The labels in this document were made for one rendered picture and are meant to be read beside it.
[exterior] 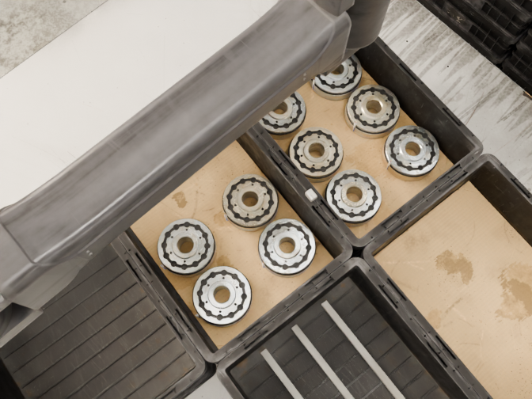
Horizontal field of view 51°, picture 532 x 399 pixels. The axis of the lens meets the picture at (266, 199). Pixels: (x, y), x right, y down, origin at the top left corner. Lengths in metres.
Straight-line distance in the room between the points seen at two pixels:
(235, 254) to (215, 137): 0.64
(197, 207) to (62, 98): 0.46
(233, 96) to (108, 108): 0.93
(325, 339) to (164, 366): 0.28
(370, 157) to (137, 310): 0.52
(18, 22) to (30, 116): 1.11
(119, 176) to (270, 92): 0.12
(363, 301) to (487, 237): 0.26
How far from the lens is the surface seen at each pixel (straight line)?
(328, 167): 1.05
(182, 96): 0.42
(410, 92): 1.10
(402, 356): 1.04
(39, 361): 1.08
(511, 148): 1.35
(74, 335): 1.07
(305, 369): 1.01
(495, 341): 1.08
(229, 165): 1.08
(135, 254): 0.97
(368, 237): 0.95
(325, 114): 1.13
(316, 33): 0.44
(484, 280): 1.09
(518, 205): 1.08
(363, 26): 0.48
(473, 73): 1.40
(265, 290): 1.02
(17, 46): 2.39
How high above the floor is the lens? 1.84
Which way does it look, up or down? 72 degrees down
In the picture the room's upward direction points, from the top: 1 degrees counter-clockwise
